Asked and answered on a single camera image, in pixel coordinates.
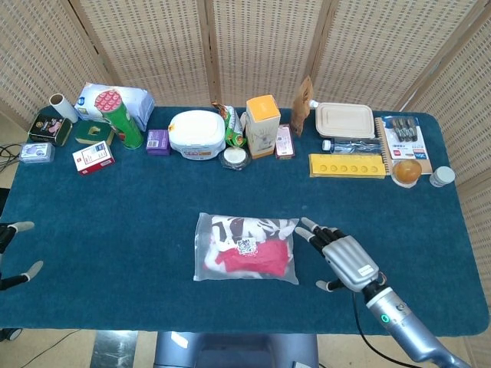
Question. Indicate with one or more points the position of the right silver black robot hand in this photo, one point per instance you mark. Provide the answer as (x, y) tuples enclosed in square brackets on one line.
[(349, 260)]

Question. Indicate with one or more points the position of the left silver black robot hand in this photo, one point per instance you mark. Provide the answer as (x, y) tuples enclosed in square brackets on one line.
[(19, 226)]

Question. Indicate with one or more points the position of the red white patterned garment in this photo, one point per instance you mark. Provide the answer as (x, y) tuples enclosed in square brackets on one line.
[(261, 257)]

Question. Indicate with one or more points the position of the frosted plastic zip bag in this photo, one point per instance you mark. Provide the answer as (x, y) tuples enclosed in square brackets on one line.
[(203, 268)]

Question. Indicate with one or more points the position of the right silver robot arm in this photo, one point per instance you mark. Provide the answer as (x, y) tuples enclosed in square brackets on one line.
[(403, 322)]

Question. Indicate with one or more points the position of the green snack packet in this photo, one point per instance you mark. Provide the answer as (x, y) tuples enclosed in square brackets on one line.
[(234, 126)]

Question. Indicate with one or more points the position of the clear plastic pack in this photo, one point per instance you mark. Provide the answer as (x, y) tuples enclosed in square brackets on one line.
[(36, 152)]

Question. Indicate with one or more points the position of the yellow dimpled tray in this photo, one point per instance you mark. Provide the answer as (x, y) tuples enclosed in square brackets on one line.
[(345, 166)]

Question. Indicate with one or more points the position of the red white carton box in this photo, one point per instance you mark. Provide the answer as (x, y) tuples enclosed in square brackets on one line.
[(94, 157)]

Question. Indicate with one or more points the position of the orange jelly cup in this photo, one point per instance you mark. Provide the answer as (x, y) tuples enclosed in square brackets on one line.
[(407, 171)]

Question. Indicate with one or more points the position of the grey caster wheel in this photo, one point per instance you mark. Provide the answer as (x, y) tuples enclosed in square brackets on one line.
[(9, 334)]

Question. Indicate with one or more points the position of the dark green square tin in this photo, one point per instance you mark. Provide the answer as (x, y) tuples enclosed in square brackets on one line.
[(86, 134)]

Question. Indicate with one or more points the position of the clear water bottle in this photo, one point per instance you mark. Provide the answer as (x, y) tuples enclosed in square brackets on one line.
[(353, 145)]

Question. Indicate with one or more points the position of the kraft spiral notebook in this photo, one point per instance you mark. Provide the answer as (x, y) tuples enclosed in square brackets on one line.
[(425, 165)]

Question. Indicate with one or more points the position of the small white jar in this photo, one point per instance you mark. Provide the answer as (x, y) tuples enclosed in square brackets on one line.
[(442, 175)]

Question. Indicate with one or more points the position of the white paper roll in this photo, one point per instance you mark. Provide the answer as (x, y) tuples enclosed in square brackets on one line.
[(63, 107)]

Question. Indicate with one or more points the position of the binder clips blister pack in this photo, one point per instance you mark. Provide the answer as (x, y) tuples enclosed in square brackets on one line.
[(406, 145)]

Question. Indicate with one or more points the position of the blue carpet table cover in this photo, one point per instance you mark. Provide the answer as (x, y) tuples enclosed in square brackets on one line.
[(153, 230)]

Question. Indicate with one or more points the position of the pink small box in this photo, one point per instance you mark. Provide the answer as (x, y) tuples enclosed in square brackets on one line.
[(285, 142)]

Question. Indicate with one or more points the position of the beige lidded food container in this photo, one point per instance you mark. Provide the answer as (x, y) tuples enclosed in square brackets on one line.
[(345, 119)]

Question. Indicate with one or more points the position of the green chips can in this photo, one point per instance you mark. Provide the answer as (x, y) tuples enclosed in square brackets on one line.
[(126, 126)]

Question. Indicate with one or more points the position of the grey robot torso base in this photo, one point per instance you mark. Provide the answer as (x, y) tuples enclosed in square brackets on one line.
[(230, 349)]

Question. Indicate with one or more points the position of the small dark bowl white lid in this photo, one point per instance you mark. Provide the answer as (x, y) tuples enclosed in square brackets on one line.
[(234, 155)]

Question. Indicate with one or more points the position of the orange cream diffuser box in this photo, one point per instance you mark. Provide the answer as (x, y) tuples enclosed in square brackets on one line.
[(262, 130)]

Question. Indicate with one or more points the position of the shiny metal floor plate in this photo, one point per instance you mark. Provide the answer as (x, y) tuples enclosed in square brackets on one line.
[(115, 350)]

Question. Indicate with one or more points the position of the brown spout pouch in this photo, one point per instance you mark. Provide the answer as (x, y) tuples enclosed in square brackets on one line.
[(301, 107)]

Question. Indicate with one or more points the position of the purple small box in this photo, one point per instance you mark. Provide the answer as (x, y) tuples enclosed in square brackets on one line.
[(157, 142)]

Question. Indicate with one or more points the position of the white blue tissue pack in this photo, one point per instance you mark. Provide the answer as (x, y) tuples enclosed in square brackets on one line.
[(134, 103)]

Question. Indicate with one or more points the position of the white wet wipes tub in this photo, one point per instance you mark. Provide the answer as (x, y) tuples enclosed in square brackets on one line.
[(195, 130)]

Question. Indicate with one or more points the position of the woven folding screen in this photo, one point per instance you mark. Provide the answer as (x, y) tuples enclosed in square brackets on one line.
[(268, 46)]

